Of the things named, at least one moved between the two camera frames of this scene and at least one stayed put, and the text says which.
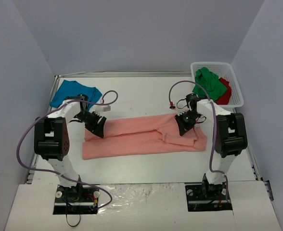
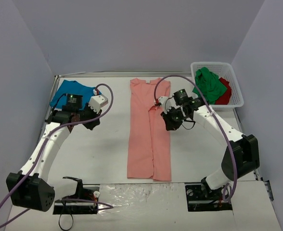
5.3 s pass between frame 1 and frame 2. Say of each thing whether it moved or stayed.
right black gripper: moved
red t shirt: stayed
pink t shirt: moved
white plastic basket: stayed
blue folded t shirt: stayed
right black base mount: stayed
